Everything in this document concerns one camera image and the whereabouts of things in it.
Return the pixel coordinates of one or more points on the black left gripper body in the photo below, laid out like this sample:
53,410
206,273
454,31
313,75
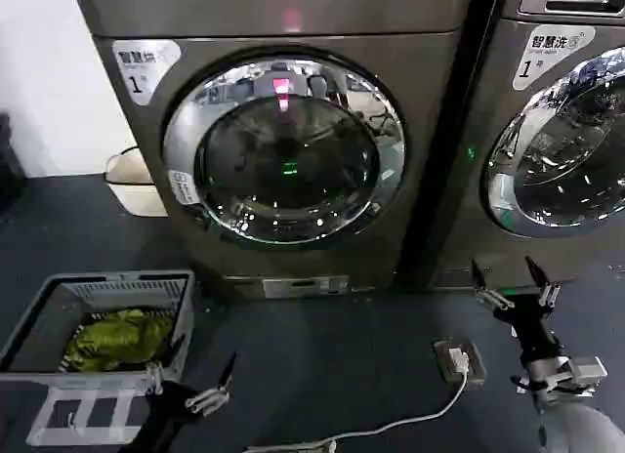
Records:
163,414

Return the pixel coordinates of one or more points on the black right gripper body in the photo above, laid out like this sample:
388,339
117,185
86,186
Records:
529,326

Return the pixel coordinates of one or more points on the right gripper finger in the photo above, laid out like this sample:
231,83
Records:
490,296
548,292

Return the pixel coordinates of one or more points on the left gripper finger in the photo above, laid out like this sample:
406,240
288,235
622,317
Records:
220,392
157,375

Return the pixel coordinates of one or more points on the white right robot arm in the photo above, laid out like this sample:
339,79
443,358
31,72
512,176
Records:
581,419

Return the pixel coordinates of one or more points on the green crumpled cloth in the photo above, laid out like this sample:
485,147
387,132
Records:
117,338

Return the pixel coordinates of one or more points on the grey floor socket box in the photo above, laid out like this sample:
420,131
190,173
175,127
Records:
476,370

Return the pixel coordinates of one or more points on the white plug adapter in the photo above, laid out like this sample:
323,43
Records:
459,359

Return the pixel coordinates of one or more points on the round glass dryer door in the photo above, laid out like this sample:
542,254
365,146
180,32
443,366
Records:
561,179
288,179

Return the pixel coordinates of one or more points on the grey plastic laundry basket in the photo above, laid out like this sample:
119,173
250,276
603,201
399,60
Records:
29,336

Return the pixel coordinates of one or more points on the silver dryer service panel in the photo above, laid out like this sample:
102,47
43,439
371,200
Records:
305,286

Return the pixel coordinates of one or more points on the grey dryer with red light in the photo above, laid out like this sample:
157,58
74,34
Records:
429,131

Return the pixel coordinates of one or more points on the white plastic bin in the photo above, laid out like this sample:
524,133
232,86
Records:
134,194

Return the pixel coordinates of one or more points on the white number label sticker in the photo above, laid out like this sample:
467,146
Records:
547,57
141,67

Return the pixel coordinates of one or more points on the black object by wall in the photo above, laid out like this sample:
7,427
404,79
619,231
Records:
11,160

